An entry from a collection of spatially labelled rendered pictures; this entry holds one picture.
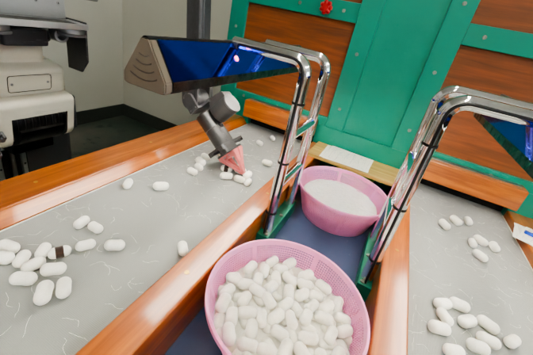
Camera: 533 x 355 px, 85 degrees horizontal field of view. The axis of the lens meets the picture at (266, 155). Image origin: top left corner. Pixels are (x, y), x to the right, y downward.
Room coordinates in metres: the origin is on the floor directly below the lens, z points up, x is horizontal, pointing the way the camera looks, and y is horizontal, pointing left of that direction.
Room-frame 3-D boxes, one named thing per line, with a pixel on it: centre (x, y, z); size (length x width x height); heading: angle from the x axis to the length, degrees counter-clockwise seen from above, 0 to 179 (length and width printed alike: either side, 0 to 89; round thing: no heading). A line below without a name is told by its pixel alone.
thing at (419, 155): (0.51, -0.36, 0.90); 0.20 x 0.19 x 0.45; 159
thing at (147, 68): (0.69, 0.08, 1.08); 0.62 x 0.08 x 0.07; 159
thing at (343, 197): (0.75, -0.24, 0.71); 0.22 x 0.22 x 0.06
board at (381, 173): (0.95, -0.32, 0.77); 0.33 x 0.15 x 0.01; 69
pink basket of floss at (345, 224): (0.75, -0.24, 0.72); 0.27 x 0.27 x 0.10
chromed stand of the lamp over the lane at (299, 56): (0.66, 0.01, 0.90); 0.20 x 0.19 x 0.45; 159
